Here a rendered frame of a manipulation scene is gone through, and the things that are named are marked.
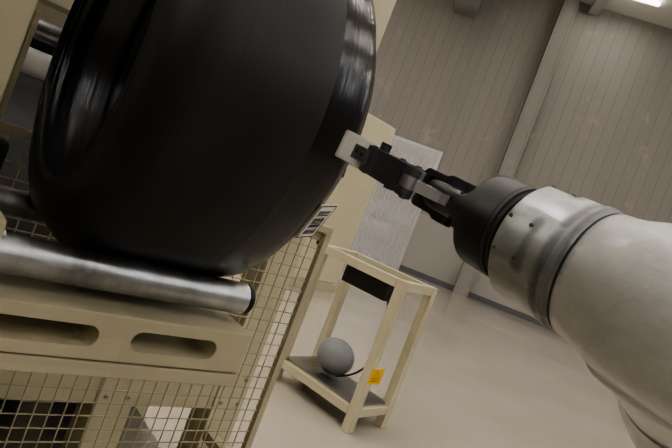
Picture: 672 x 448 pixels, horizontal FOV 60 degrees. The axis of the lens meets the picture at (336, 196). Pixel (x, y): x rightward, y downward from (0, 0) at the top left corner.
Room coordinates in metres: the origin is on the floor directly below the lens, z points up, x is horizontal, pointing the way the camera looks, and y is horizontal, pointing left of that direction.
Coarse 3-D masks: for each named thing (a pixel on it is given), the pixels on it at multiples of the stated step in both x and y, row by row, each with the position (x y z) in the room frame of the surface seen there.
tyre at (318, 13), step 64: (128, 0) 1.01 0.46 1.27; (192, 0) 0.59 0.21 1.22; (256, 0) 0.61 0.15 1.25; (320, 0) 0.67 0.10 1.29; (64, 64) 0.93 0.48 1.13; (128, 64) 1.06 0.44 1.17; (192, 64) 0.59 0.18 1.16; (256, 64) 0.61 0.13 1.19; (320, 64) 0.66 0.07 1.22; (64, 128) 0.97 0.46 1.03; (128, 128) 0.60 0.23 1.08; (192, 128) 0.60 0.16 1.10; (256, 128) 0.63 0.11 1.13; (320, 128) 0.68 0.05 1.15; (64, 192) 0.69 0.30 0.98; (128, 192) 0.63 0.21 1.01; (192, 192) 0.64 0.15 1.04; (256, 192) 0.67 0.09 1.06; (320, 192) 0.72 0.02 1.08; (128, 256) 0.72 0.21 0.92; (192, 256) 0.73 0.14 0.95; (256, 256) 0.76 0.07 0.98
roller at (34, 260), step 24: (0, 240) 0.62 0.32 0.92; (24, 240) 0.64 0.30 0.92; (0, 264) 0.62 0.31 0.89; (24, 264) 0.63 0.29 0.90; (48, 264) 0.64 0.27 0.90; (72, 264) 0.66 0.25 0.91; (96, 264) 0.68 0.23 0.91; (120, 264) 0.70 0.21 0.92; (144, 264) 0.73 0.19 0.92; (96, 288) 0.69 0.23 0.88; (120, 288) 0.70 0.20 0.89; (144, 288) 0.72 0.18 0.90; (168, 288) 0.74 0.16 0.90; (192, 288) 0.76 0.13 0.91; (216, 288) 0.78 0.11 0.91; (240, 288) 0.81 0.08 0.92; (240, 312) 0.82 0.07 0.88
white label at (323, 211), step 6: (324, 204) 0.75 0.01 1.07; (330, 204) 0.76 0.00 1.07; (336, 204) 0.77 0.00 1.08; (318, 210) 0.74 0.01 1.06; (324, 210) 0.75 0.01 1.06; (330, 210) 0.77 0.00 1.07; (312, 216) 0.74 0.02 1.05; (318, 216) 0.75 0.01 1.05; (324, 216) 0.77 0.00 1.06; (306, 222) 0.75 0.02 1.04; (312, 222) 0.76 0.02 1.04; (318, 222) 0.77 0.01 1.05; (306, 228) 0.76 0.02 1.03; (312, 228) 0.77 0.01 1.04; (318, 228) 0.78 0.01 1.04; (300, 234) 0.76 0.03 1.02; (306, 234) 0.77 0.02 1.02; (312, 234) 0.79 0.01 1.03
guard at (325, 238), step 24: (48, 240) 1.11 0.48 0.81; (312, 264) 1.51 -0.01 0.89; (288, 312) 1.50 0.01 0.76; (264, 336) 1.47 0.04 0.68; (288, 336) 1.51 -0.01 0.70; (264, 360) 1.49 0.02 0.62; (0, 384) 1.12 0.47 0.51; (24, 384) 1.14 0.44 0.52; (144, 384) 1.30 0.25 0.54; (168, 384) 1.33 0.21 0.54; (192, 384) 1.37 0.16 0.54; (216, 408) 1.43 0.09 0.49; (264, 408) 1.51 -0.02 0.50
